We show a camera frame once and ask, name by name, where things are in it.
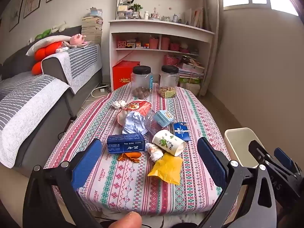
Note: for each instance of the pink plush pig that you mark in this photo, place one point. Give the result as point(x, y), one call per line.
point(77, 39)

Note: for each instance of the yellow snack bag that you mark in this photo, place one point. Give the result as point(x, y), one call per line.
point(167, 169)

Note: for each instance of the plastic jar with nuts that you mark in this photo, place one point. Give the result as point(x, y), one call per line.
point(168, 81)

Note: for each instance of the white pillow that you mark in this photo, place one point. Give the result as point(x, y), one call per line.
point(46, 42)

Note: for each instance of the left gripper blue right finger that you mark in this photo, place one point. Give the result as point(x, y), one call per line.
point(257, 208)

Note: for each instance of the white wrapper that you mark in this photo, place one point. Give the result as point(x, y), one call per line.
point(154, 151)

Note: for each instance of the crushed clear plastic bottle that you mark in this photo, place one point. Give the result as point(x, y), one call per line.
point(151, 124)

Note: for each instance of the plastic jar with chestnuts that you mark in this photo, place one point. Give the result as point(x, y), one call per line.
point(141, 81)

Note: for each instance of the light blue milk carton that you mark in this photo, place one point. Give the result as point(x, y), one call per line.
point(163, 118)

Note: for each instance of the pile of papers on shelf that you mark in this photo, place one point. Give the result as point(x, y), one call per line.
point(191, 67)

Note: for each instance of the pink pot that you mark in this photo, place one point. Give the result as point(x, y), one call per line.
point(165, 42)
point(153, 43)

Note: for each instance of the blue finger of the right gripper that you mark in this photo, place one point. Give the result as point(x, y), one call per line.
point(287, 186)
point(286, 161)

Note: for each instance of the small white tissue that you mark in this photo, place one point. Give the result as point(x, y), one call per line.
point(119, 104)

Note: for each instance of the light blue paper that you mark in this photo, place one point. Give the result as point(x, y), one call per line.
point(134, 123)

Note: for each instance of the dark blue carton box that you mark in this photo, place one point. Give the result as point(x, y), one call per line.
point(122, 143)

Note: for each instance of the striped grey sofa cover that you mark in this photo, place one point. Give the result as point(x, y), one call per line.
point(31, 99)

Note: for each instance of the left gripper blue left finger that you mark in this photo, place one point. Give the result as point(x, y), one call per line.
point(41, 208)

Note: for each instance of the orange plush toy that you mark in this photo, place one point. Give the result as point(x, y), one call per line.
point(43, 53)

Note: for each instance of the white green paper cup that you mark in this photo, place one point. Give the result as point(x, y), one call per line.
point(169, 142)

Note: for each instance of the white bookshelf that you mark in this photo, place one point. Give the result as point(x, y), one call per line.
point(136, 21)

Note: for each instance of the pink storage basket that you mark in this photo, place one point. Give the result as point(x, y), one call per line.
point(171, 60)

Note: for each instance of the person's left hand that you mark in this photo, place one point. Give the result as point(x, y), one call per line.
point(131, 220)

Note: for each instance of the white plastic trash bin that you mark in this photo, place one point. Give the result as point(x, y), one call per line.
point(237, 142)

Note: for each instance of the red gift box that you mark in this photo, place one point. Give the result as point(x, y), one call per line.
point(122, 72)

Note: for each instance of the stack of books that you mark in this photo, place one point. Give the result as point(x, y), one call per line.
point(92, 28)

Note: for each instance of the dark blue snack packet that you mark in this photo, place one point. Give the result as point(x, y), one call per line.
point(181, 131)

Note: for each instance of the white woven bag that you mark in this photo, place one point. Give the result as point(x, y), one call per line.
point(193, 87)

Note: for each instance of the patterned woven tablecloth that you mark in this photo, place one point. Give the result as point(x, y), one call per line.
point(126, 185)

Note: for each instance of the grey sofa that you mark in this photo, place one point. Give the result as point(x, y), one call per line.
point(40, 99)

